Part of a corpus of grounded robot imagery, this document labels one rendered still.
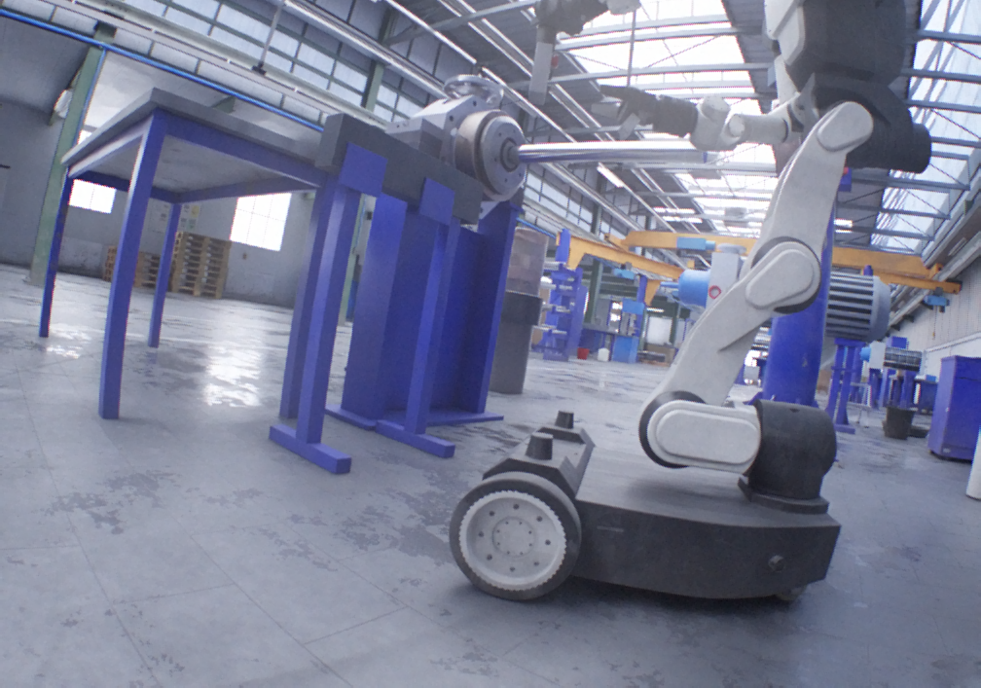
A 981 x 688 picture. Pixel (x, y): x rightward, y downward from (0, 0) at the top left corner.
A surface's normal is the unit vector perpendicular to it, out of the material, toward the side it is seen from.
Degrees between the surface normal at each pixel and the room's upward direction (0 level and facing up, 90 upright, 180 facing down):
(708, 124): 147
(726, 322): 107
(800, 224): 90
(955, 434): 90
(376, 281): 90
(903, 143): 113
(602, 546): 90
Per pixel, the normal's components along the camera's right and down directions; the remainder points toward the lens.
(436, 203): 0.82, 0.13
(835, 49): -0.16, 0.50
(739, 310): -0.58, 0.18
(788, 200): -0.25, -0.05
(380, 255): -0.55, -0.11
